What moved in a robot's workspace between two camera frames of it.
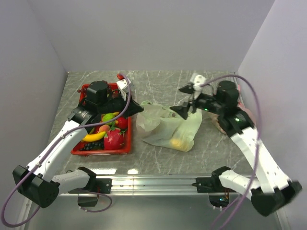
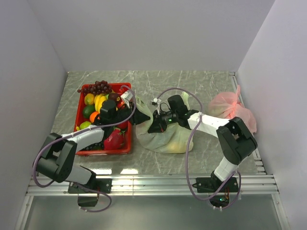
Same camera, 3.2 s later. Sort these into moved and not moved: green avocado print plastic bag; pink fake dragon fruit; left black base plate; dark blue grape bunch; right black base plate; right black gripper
Moved: green avocado print plastic bag; right black gripper
Not moved: pink fake dragon fruit; right black base plate; dark blue grape bunch; left black base plate
